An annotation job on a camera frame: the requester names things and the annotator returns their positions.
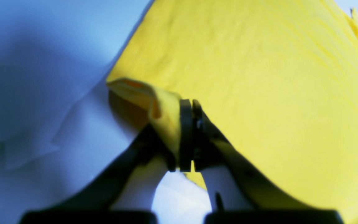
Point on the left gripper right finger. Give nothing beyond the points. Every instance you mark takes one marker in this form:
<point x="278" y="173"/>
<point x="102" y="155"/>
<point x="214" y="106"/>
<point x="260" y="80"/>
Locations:
<point x="238" y="191"/>

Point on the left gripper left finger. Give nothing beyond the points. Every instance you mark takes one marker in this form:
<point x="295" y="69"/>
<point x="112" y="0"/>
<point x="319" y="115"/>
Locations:
<point x="123" y="192"/>

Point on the orange yellow T-shirt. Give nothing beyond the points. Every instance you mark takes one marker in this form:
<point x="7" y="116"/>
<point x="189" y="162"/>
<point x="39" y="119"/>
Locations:
<point x="279" y="78"/>

